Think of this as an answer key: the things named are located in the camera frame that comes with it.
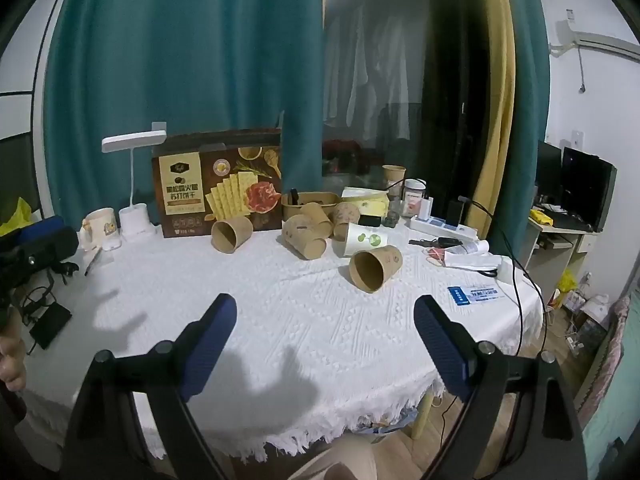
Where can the brown paper cup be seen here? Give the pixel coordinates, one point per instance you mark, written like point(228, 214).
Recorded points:
point(319, 219)
point(231, 235)
point(302, 242)
point(374, 270)
point(393, 176)
point(345, 216)

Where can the white-lidded jar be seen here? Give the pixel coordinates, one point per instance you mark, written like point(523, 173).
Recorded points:
point(414, 194)

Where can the teal curtain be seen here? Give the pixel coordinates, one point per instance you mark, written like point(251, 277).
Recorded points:
point(175, 80)
point(525, 110)

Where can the small glass bottle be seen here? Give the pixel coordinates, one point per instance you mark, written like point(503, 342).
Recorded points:
point(392, 217)

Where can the kraft paper oval box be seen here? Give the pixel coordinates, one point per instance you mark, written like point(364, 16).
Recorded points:
point(312, 200)

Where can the white air conditioner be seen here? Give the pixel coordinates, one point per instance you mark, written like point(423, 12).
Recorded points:
point(602, 42)

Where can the brown cracker box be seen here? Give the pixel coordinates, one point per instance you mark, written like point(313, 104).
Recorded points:
point(200, 195)

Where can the yellow tissue pack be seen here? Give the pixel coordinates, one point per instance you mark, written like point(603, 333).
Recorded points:
point(367, 201)

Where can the person's leg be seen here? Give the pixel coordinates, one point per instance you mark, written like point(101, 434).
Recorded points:
point(345, 460)

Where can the white green-print paper cup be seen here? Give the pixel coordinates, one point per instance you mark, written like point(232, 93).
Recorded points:
point(364, 240)

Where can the black power adapter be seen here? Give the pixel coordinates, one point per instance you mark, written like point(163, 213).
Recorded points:
point(453, 212)

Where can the yellow packet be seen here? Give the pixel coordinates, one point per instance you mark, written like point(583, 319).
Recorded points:
point(540, 217)

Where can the blue and white card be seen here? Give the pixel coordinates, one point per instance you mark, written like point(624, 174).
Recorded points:
point(475, 294)

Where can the hanging white clothes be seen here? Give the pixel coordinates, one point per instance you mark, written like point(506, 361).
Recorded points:
point(370, 85)

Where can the black power bank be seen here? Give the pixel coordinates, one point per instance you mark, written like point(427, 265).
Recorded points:
point(50, 322)

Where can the white desk lamp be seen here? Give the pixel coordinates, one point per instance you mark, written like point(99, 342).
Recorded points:
point(134, 170)

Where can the person's left hand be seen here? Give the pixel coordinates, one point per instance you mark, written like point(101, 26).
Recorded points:
point(11, 362)

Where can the white tube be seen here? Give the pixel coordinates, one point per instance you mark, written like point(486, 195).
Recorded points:
point(470, 247)

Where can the white printed mug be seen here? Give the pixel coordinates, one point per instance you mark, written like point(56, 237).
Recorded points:
point(102, 227)

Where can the small black box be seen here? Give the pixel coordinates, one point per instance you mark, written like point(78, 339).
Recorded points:
point(371, 221)

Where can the wooden table leg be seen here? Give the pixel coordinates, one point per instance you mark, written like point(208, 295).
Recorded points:
point(422, 415)

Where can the yellow plastic bag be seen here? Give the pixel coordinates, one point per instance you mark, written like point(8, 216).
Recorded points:
point(17, 214)

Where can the black computer monitor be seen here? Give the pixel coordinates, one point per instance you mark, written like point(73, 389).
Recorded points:
point(587, 192)

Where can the black pen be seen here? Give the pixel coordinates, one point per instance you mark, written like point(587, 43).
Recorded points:
point(93, 262)

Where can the black wristwatch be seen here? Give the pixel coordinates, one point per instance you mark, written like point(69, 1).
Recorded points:
point(431, 242)

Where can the yellow curtain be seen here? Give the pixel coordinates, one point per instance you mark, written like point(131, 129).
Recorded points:
point(495, 100)

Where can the white textured tablecloth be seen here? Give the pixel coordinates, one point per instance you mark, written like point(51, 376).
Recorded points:
point(300, 320)

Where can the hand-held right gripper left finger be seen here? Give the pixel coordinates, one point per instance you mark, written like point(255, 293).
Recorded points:
point(210, 345)

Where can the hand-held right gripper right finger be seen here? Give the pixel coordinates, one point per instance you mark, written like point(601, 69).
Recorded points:
point(442, 345)

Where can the white power strip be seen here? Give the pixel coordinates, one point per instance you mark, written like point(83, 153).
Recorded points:
point(442, 227)

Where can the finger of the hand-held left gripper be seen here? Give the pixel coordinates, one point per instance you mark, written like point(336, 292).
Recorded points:
point(50, 247)

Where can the white side desk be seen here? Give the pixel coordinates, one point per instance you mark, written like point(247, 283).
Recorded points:
point(555, 250)

